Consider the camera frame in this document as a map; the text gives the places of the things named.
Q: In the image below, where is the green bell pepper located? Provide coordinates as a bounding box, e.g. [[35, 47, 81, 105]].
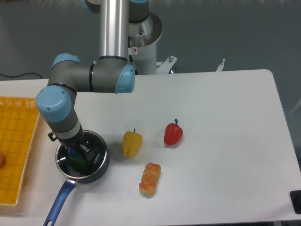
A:
[[69, 155, 88, 174]]

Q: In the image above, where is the black device at table edge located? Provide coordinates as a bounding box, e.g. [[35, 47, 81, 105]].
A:
[[290, 190, 301, 214]]

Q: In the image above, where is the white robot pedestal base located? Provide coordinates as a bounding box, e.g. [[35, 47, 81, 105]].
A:
[[93, 11, 226, 76]]

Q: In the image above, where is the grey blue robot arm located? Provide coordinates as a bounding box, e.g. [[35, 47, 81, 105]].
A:
[[36, 0, 149, 147]]

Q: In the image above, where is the red bell pepper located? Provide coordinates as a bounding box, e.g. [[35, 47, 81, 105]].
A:
[[164, 119, 183, 146]]

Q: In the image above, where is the yellow bell pepper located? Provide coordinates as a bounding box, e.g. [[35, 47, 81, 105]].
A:
[[122, 128, 143, 158]]

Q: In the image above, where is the golden bread pastry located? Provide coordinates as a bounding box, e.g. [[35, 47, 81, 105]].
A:
[[139, 162, 161, 196]]

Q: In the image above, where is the yellow plastic basket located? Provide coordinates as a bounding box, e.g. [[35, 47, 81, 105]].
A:
[[0, 96, 40, 206]]

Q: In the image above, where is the glass pot lid blue knob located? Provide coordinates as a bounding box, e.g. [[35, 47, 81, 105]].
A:
[[55, 130, 110, 184]]

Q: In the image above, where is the black saucepan blue handle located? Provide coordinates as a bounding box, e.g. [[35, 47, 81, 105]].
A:
[[43, 130, 110, 226]]

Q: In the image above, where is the orange round item in basket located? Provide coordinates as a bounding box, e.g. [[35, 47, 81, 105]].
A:
[[0, 152, 5, 167]]

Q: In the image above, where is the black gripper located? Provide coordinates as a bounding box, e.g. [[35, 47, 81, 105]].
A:
[[48, 129, 95, 162]]

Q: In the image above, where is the black cable on floor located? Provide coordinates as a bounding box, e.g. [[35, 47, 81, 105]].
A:
[[0, 72, 44, 79]]

